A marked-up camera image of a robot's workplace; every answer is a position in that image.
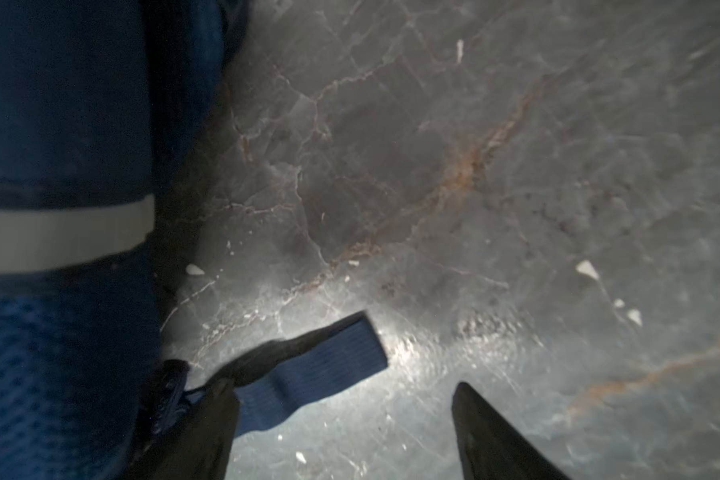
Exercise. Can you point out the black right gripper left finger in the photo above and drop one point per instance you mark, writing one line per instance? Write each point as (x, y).
(199, 446)

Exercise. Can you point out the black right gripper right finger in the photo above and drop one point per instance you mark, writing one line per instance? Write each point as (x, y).
(490, 447)

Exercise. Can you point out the navy blue student backpack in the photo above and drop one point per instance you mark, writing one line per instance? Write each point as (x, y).
(100, 101)

